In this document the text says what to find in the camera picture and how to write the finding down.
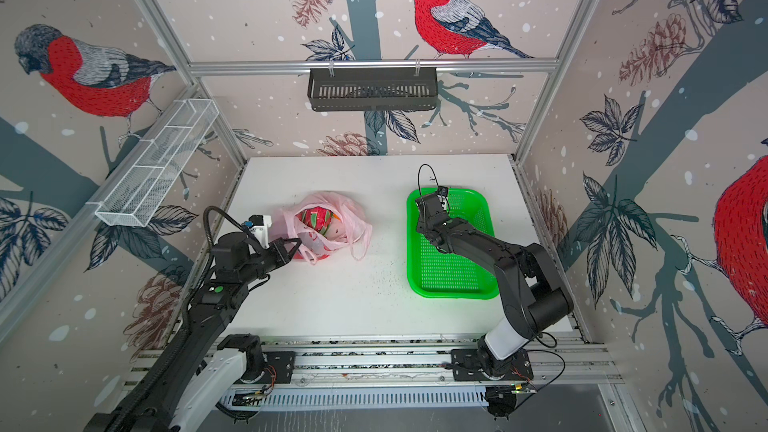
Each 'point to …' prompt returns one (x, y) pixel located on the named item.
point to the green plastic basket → (432, 274)
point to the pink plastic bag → (349, 227)
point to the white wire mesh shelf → (158, 166)
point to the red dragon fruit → (318, 217)
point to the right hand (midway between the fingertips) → (428, 221)
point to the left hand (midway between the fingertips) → (299, 241)
